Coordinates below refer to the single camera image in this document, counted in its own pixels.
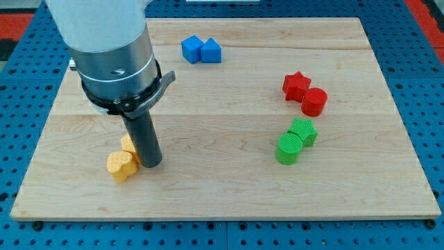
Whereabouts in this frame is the green cylinder block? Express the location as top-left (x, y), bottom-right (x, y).
top-left (275, 133), bottom-right (303, 165)

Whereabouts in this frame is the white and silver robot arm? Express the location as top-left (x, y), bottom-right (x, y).
top-left (46, 0), bottom-right (176, 119)

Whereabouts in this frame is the wooden board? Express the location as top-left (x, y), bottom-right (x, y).
top-left (10, 17), bottom-right (441, 222)

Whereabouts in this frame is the blue triangular prism block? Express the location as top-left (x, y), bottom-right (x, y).
top-left (200, 37), bottom-right (222, 63)

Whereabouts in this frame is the red cylinder block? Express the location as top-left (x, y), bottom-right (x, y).
top-left (301, 87), bottom-right (328, 117)

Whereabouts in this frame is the red star block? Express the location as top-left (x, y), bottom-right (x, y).
top-left (282, 72), bottom-right (311, 103)

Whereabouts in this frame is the yellow heart block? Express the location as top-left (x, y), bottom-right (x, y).
top-left (106, 151), bottom-right (138, 183)

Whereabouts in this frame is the green star block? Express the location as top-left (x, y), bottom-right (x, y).
top-left (287, 117), bottom-right (318, 147)

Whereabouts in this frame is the yellow hexagon block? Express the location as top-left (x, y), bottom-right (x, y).
top-left (120, 134), bottom-right (140, 164)

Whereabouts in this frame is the blue cube block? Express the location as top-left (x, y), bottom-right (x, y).
top-left (181, 35), bottom-right (204, 64)

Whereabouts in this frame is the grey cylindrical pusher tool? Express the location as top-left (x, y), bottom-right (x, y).
top-left (123, 111), bottom-right (162, 168)

